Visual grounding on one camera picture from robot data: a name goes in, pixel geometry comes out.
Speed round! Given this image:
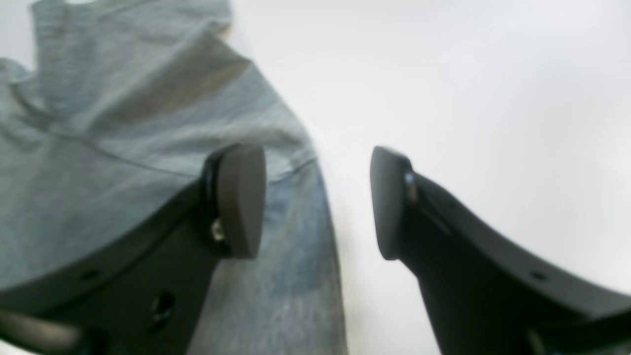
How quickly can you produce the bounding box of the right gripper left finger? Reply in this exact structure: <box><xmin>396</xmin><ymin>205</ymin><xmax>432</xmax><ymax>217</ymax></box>
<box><xmin>1</xmin><ymin>143</ymin><xmax>267</xmax><ymax>355</ymax></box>

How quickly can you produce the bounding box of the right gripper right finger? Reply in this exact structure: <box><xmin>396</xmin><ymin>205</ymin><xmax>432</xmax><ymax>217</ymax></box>
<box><xmin>370</xmin><ymin>146</ymin><xmax>631</xmax><ymax>355</ymax></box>

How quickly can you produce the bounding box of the heather grey T-shirt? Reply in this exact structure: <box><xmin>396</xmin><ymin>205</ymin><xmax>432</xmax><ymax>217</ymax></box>
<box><xmin>1</xmin><ymin>0</ymin><xmax>348</xmax><ymax>355</ymax></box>

